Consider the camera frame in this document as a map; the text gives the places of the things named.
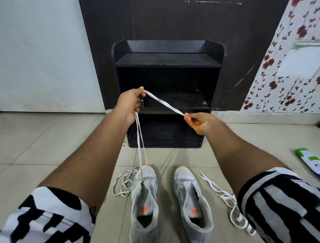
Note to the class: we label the person's right forearm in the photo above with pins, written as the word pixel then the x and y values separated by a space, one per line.
pixel 242 160

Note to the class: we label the white floral patterned sheet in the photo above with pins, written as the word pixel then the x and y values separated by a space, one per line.
pixel 287 87

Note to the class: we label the grey sneaker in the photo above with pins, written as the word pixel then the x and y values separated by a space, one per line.
pixel 197 232
pixel 147 230

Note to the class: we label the black open shelf box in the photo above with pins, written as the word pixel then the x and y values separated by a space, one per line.
pixel 167 60

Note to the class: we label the green blue white bottle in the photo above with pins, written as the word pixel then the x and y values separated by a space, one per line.
pixel 310 160

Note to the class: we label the person's left hand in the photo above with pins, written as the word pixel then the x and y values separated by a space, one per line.
pixel 127 105

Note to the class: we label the dark brown wooden cabinet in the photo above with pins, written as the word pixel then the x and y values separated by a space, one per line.
pixel 100 50

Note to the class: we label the zebra striped garment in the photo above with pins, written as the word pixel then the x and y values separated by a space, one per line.
pixel 280 205

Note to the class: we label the person's left forearm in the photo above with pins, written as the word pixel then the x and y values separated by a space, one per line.
pixel 87 165

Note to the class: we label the person's right hand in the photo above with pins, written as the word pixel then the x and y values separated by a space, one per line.
pixel 202 124

